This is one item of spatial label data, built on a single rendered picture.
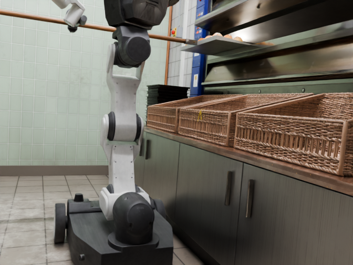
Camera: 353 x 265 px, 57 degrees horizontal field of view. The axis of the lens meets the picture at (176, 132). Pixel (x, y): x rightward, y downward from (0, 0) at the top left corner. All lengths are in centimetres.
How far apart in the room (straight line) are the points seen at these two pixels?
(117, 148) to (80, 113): 177
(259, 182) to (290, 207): 16
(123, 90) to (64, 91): 176
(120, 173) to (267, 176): 73
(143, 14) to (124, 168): 71
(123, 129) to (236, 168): 58
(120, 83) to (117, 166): 40
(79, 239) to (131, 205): 28
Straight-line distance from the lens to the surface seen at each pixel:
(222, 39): 217
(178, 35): 328
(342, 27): 174
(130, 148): 162
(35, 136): 333
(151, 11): 158
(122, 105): 159
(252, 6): 219
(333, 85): 170
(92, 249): 139
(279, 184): 111
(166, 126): 212
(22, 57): 334
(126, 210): 132
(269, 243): 118
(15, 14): 214
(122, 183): 158
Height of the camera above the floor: 73
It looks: 4 degrees down
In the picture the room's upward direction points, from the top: 4 degrees clockwise
